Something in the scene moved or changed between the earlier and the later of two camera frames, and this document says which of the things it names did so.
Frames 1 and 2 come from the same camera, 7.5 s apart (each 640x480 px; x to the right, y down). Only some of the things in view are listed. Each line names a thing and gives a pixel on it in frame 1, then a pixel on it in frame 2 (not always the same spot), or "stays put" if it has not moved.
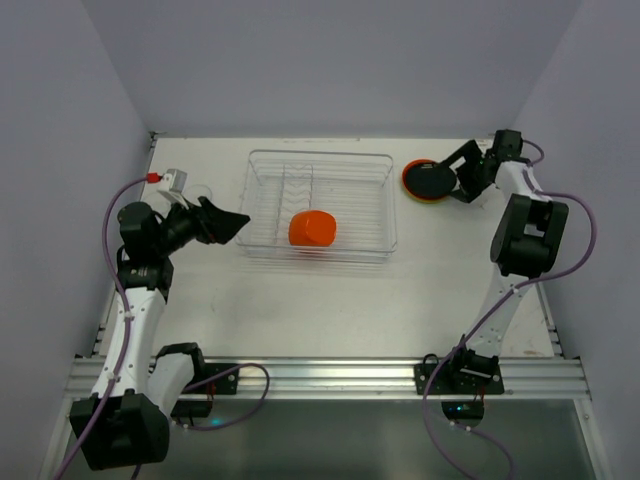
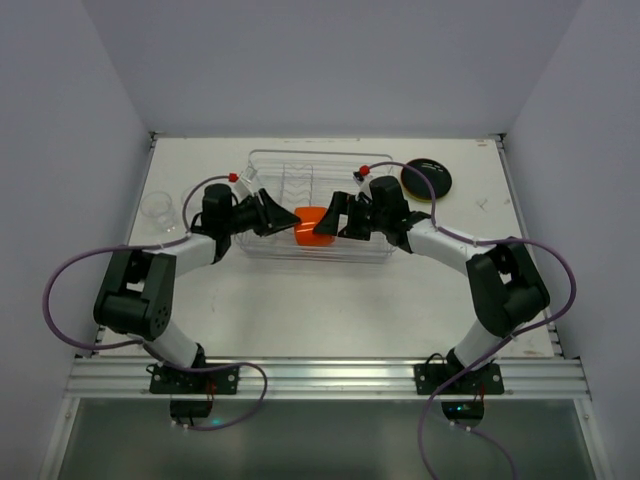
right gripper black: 473,171 to 348,218
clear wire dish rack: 357,187 stays put
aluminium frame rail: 527,378 stays put
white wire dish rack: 357,188 stays put
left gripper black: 204,224 to 263,214
